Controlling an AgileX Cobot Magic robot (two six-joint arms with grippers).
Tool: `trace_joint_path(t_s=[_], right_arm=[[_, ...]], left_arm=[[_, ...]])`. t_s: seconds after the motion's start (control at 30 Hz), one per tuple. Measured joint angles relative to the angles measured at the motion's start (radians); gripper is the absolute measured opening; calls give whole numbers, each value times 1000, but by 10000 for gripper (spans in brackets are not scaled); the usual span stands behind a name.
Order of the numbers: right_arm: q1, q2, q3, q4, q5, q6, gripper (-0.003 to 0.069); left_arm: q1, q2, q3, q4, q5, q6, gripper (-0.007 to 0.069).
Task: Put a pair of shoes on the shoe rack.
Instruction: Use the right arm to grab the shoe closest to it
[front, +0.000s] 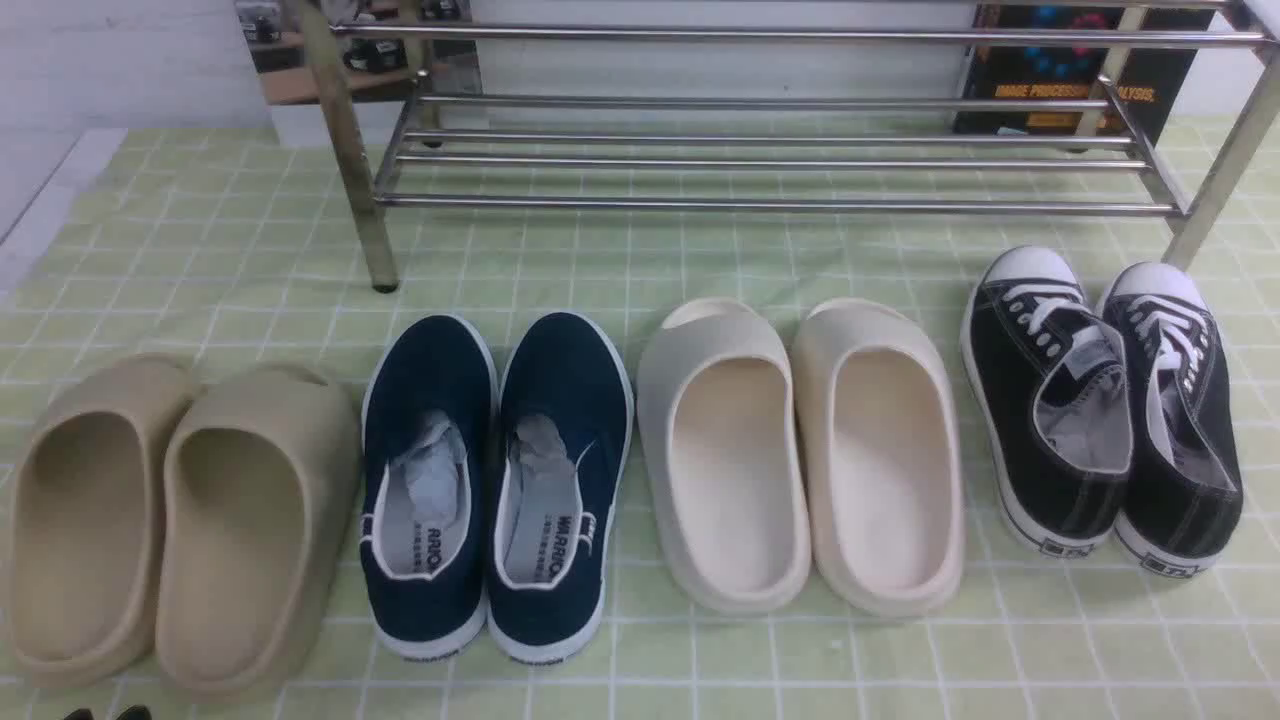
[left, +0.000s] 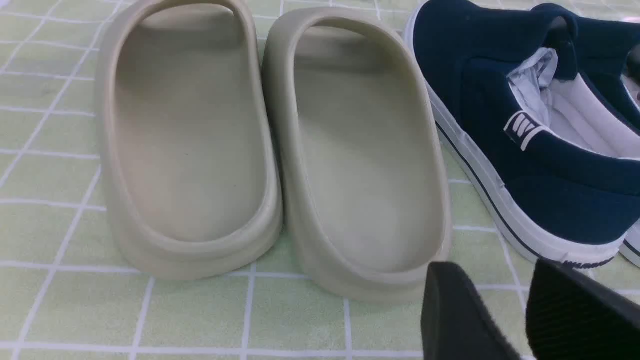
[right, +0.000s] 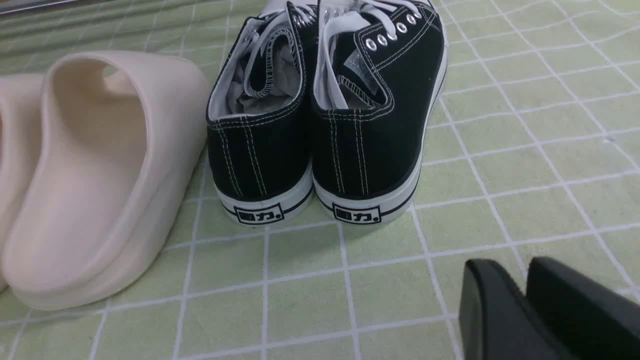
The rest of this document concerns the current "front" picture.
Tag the black canvas sneaker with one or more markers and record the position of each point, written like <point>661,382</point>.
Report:
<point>1185,492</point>
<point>1050,378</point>

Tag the navy slip-on shoe right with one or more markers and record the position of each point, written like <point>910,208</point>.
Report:
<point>563,432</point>

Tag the navy slip-on shoe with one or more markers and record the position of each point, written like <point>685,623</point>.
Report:
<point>563,432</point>
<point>426,419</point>

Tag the navy slip-on shoe left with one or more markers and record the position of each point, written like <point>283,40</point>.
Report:
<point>426,419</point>

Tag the metal shoe rack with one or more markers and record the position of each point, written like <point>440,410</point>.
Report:
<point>1107,138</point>

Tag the cream slipper left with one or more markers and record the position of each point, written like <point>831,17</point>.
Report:
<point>715,410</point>

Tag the cream slipper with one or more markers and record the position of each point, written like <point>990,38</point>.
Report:
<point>715,410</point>
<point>877,416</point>

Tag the cream slipper right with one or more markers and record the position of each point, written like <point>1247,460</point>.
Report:
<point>877,416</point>

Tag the tan slipper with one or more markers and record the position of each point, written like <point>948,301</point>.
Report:
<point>87,525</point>
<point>260,479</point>

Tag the robot photo poster board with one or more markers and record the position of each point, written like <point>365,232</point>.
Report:
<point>378,69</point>

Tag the green checkered tablecloth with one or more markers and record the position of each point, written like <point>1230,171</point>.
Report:
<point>227,248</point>

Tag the black image processing book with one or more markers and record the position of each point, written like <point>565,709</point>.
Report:
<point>1149,83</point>

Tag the tan slipper far left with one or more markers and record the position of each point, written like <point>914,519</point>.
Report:
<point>87,525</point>

